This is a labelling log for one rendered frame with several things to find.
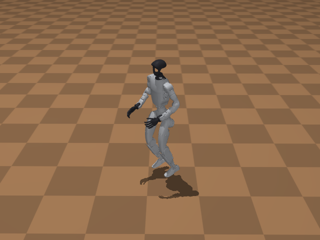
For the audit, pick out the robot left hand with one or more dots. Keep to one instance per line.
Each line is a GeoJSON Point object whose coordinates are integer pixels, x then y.
{"type": "Point", "coordinates": [153, 122]}

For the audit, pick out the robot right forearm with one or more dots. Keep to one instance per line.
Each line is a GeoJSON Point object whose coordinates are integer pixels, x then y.
{"type": "Point", "coordinates": [143, 99]}

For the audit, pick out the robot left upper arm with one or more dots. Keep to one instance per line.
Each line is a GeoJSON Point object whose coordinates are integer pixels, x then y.
{"type": "Point", "coordinates": [169, 89]}

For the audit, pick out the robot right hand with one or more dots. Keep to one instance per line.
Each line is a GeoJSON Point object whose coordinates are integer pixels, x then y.
{"type": "Point", "coordinates": [132, 109]}

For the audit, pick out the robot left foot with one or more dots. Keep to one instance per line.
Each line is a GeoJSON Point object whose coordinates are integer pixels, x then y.
{"type": "Point", "coordinates": [171, 171]}

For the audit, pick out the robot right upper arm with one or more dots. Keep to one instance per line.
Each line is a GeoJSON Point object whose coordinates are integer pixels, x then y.
{"type": "Point", "coordinates": [148, 89]}

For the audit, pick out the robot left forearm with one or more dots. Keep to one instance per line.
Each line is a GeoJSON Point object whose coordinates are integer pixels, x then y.
{"type": "Point", "coordinates": [171, 110]}

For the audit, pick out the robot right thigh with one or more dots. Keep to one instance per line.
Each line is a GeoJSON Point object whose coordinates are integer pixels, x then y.
{"type": "Point", "coordinates": [150, 131]}

